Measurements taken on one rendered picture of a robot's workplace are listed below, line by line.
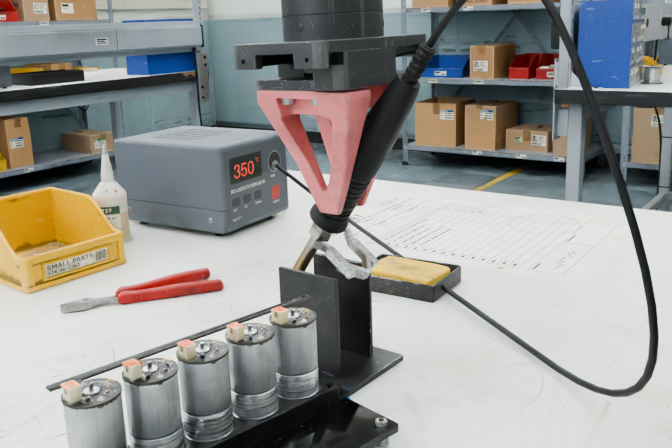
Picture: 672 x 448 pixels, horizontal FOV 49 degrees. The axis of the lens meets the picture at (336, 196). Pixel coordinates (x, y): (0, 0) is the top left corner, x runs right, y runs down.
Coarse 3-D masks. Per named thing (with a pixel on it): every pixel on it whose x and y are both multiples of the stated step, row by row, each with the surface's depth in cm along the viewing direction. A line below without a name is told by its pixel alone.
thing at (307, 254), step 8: (312, 224) 45; (312, 232) 45; (320, 232) 45; (328, 232) 45; (312, 240) 46; (320, 240) 45; (328, 240) 45; (304, 248) 46; (312, 248) 46; (304, 256) 46; (312, 256) 46; (296, 264) 47; (304, 264) 47
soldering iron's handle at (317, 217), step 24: (432, 48) 38; (408, 72) 39; (384, 96) 40; (408, 96) 39; (384, 120) 40; (360, 144) 41; (384, 144) 41; (360, 168) 42; (360, 192) 43; (312, 216) 44; (336, 216) 44
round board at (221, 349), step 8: (208, 344) 36; (216, 344) 36; (224, 344) 36; (176, 352) 35; (208, 352) 35; (216, 352) 35; (224, 352) 35; (184, 360) 34; (192, 360) 34; (200, 360) 34; (208, 360) 34; (216, 360) 35
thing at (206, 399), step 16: (192, 368) 34; (208, 368) 34; (224, 368) 35; (192, 384) 35; (208, 384) 35; (224, 384) 35; (192, 400) 35; (208, 400) 35; (224, 400) 35; (192, 416) 35; (208, 416) 35; (224, 416) 35; (192, 432) 35; (208, 432) 35; (224, 432) 36
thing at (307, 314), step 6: (288, 312) 40; (300, 312) 40; (306, 312) 39; (312, 312) 40; (270, 318) 39; (300, 318) 39; (306, 318) 39; (312, 318) 39; (276, 324) 38; (282, 324) 38; (288, 324) 38; (294, 324) 38; (300, 324) 38; (306, 324) 38
